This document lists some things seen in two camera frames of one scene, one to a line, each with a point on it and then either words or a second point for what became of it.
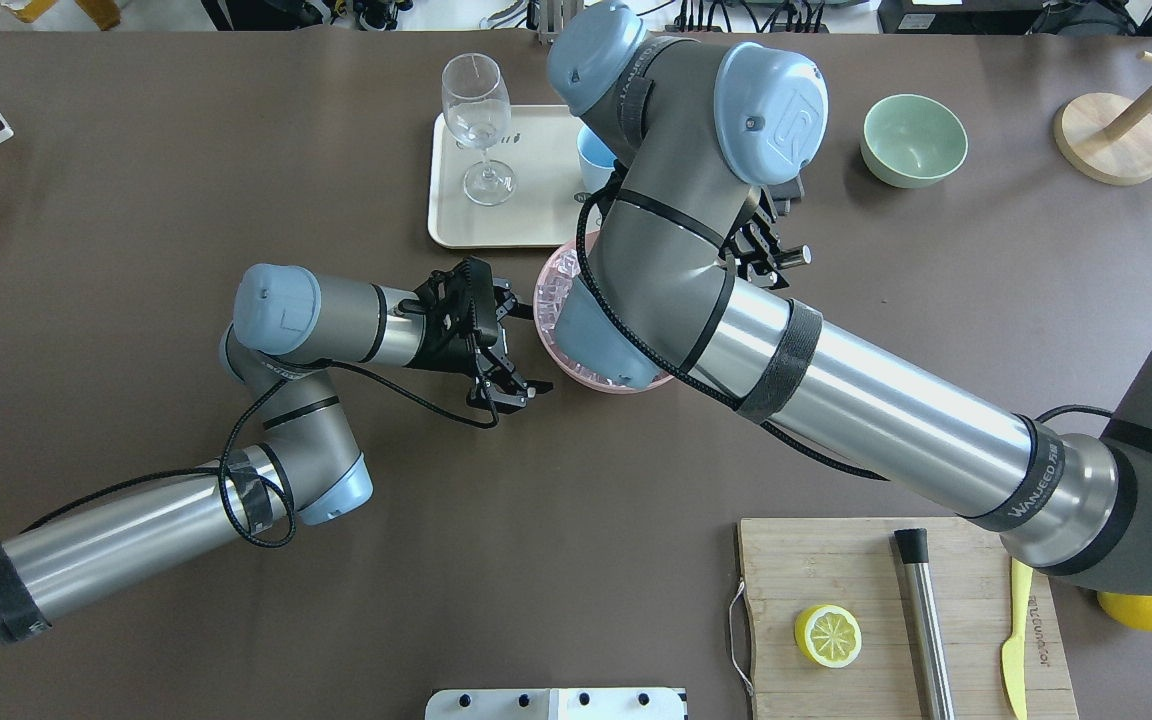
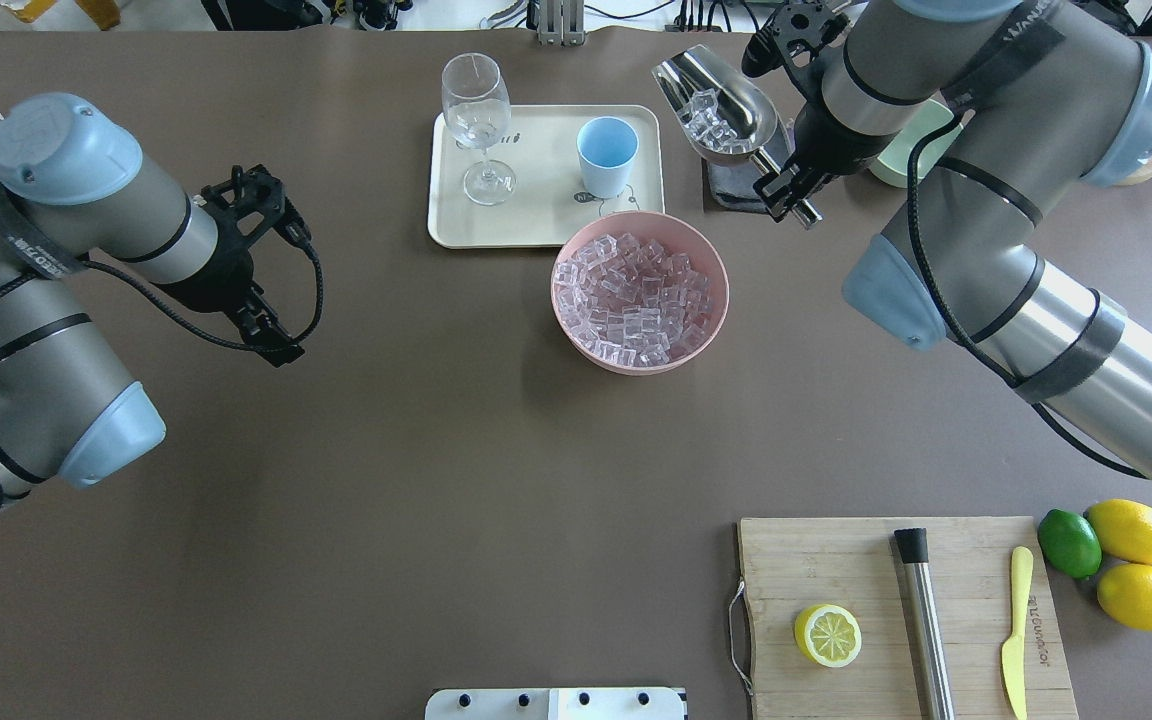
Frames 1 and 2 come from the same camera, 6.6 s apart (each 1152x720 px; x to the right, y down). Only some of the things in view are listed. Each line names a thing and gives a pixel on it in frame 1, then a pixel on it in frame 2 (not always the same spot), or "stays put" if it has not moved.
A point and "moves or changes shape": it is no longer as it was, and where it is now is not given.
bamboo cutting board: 788,567 stays put
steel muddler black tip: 914,552 stays put
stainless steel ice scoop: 795,256 moves or changes shape
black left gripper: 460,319 → 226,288
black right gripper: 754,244 → 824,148
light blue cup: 596,162 stays put
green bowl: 912,141 stays put
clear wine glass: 477,112 stays put
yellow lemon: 1146,611 stays put
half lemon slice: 829,635 stays put
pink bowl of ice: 557,272 moves or changes shape
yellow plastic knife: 1014,651 stays put
